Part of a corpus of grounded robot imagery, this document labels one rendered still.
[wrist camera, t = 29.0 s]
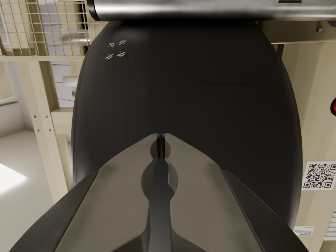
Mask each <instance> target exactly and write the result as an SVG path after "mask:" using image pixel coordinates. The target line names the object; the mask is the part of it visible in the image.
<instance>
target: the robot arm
mask: <svg viewBox="0 0 336 252"><path fill-rule="evenodd" d="M161 149H162V157H163V160H165V161H166V162H167V163H168V184H169V186H170V187H171V188H172V189H173V191H174V192H175V195H174V196H173V198H172V199H171V201H170V242H171V252H309V251H308V249H307V248H306V246H305V245H304V244H303V243H302V241H301V240H300V239H299V238H298V236H297V235H296V234H295V233H294V232H293V231H292V229H291V228H290V227H289V226H288V225H287V224H286V223H285V222H284V221H283V220H282V219H281V218H280V217H279V216H278V215H277V214H276V213H275V212H274V211H273V210H272V209H271V208H270V207H269V206H268V205H266V204H265V203H264V202H263V201H262V200H261V199H260V198H259V197H258V196H257V195H256V194H255V193H254V192H253V191H251V190H250V189H249V188H248V187H247V186H246V185H245V184H244V183H243V182H242V181H241V180H240V179H239V178H238V177H237V176H235V175H234V174H233V173H232V172H231V171H230V170H223V169H222V168H221V167H220V166H219V165H218V164H217V163H216V162H214V161H213V160H212V159H211V158H210V157H208V156H207V155H206V154H204V153H203V152H201V151H199V150H198V149H196V148H194V147H192V146H191V145H189V144H187V143H185V142H184V141H182V140H180V139H179V138H177V137H175V136H173V135H172V134H169V133H166V134H157V133H155V134H152V135H150V136H148V137H146V138H144V139H143V140H141V141H139V142H138V143H136V144H134V145H132V146H131V147H129V148H127V149H126V150H124V151H122V152H121V153H119V154H118V155H116V156H115V157H114V158H112V159H111V160H110V161H108V162H107V163H106V164H105V165H104V166H103V167H102V168H101V169H100V170H99V171H98V172H90V173H89V174H88V175H87V176H86V177H84V178H83V179H82V180H81V181H80V182H79V183H78V184H77V185H76V186H75V187H73V188H72V189H71V190H70V191H69V192H68V193H67V194H66V195H65V196H64V197H63V198H61V199H60V200H59V201H58V202H57V203H56V204H55V205H54V206H53V207H52V208H50V209H49V210H48V211H47V212H46V213H45V214H44V215H43V216H42V217H41V218H40V219H38V220H37V221H36V222H35V223H34V224H33V225H32V226H31V227H30V228H29V229H28V230H27V232H26V233H25V234H24V235H23V236H22V237H21V238H20V239H19V240H18V241H17V243H16V244H15V245H14V246H13V247H12V249H11V250H10V251H9V252H149V248H150V237H151V219H150V204H149V200H148V199H147V197H146V195H147V193H148V191H149V190H150V189H151V187H152V186H153V185H154V165H155V163H156V162H157V161H158V160H160V159H161Z"/></svg>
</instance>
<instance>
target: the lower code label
mask: <svg viewBox="0 0 336 252"><path fill-rule="evenodd" d="M335 183H336V161H308V162H307V166H306V170H305V173H304V177H303V180H302V191H332V190H333V188H334V186H335Z"/></svg>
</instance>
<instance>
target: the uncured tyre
mask: <svg viewBox="0 0 336 252"><path fill-rule="evenodd" d="M121 38H129V44H128V53H127V60H118V61H113V62H109V63H104V64H103V61H104V55H105V50H106V45H107V42H110V41H113V40H117V39H121ZM198 80H260V83H199V81H198ZM153 134H159V135H164V134H171V135H173V136H175V137H176V138H178V139H180V140H182V141H183V142H185V143H187V144H189V145H190V146H192V147H194V148H196V149H197V150H199V151H201V152H202V153H204V154H205V155H207V156H208V157H210V158H211V159H212V160H213V161H214V162H216V163H217V164H218V165H219V166H220V167H221V168H222V169H223V170H224V171H226V170H230V171H231V172H232V173H233V174H234V175H235V176H236V177H238V178H239V179H240V180H241V181H242V182H243V183H244V184H245V185H246V186H247V187H248V188H249V189H250V190H251V191H253V192H254V193H255V194H256V195H257V196H258V197H259V198H260V199H261V200H262V201H263V202H264V203H265V204H266V205H268V206H269V207H270V208H271V209H272V210H273V211H274V212H275V213H276V214H277V215H278V216H279V217H280V218H281V219H282V220H283V221H284V222H285V223H286V224H287V225H288V226H289V227H290V228H291V230H292V231H294V228H295V225H296V221H297V217H298V213H299V208H300V202H301V194H302V184H303V142H302V131H301V123H300V117H299V111H298V106H297V101H296V97H295V93H294V90H293V86H292V83H291V80H290V77H289V74H288V72H287V70H286V67H285V65H284V63H283V61H282V59H281V57H280V55H279V54H278V52H277V51H276V49H275V48H274V47H273V45H272V44H271V42H270V41H269V40H268V38H267V37H266V36H265V34H264V33H263V31H262V30H261V29H260V27H259V26H258V25H257V24H256V23H255V22H254V21H169V22H159V21H110V22H109V23H108V24H107V25H106V26H105V27H104V29H103V30H102V31H101V32H100V33H99V35H98V36H97V37H96V38H95V39H94V41H93V42H92V43H91V45H90V47H89V49H88V51H87V53H86V55H85V58H84V61H83V64H82V67H81V71H80V74H79V79H78V83H77V88H76V94H75V100H74V107H73V116H72V128H71V149H70V168H71V189H72V188H74V187H75V186H76V185H77V184H78V183H79V182H80V181H81V180H82V179H83V178H84V177H86V176H87V175H88V174H89V173H90V172H98V171H99V170H100V169H101V168H102V167H103V166H104V165H105V164H106V163H107V162H109V161H110V160H111V159H112V158H114V157H115V156H117V155H118V154H119V153H121V152H123V151H124V150H126V149H128V148H129V147H131V146H133V145H134V144H136V143H138V142H140V141H141V140H143V139H145V138H147V137H148V136H150V135H153ZM153 176H154V184H153V186H152V187H151V188H150V190H149V191H148V193H147V194H146V197H147V199H148V201H149V211H150V227H151V233H150V243H149V252H172V250H171V235H170V202H171V199H172V198H173V197H174V195H175V192H174V190H173V189H172V188H171V187H170V185H169V164H168V163H167V162H166V160H165V159H163V147H162V143H161V156H160V159H158V161H157V162H156V163H155V164H154V166H153Z"/></svg>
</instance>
